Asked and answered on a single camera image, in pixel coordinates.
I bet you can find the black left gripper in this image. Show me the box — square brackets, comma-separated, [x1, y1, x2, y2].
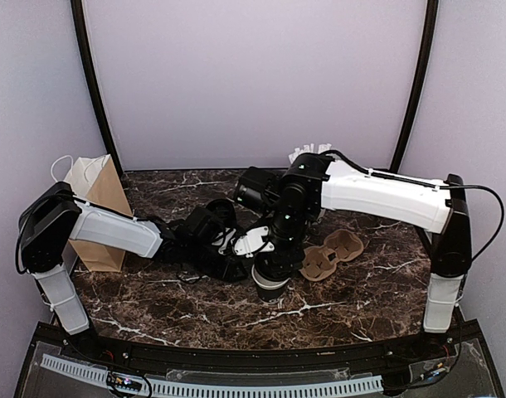
[185, 240, 249, 284]

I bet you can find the black paper coffee cup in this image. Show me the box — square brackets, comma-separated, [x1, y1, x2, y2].
[251, 265, 290, 304]

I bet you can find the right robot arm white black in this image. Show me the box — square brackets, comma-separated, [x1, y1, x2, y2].
[231, 149, 477, 360]

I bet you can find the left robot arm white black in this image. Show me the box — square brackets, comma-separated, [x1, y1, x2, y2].
[15, 182, 238, 362]

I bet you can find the brown pulp cup carrier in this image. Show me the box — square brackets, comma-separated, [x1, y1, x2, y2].
[299, 229, 364, 282]

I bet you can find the stack of black lids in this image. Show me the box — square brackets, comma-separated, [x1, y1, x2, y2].
[206, 198, 236, 228]

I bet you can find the bundle of white wrapped straws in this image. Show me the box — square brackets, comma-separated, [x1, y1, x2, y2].
[288, 143, 332, 164]

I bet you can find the brown paper bag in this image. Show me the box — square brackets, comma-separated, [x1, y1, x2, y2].
[54, 154, 134, 272]

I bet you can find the grey cable duct rail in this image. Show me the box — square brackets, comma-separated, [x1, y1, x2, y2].
[39, 354, 383, 397]

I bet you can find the black left frame post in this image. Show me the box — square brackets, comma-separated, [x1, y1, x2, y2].
[70, 0, 124, 177]

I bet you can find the black enclosure frame post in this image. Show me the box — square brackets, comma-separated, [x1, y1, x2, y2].
[389, 0, 439, 172]

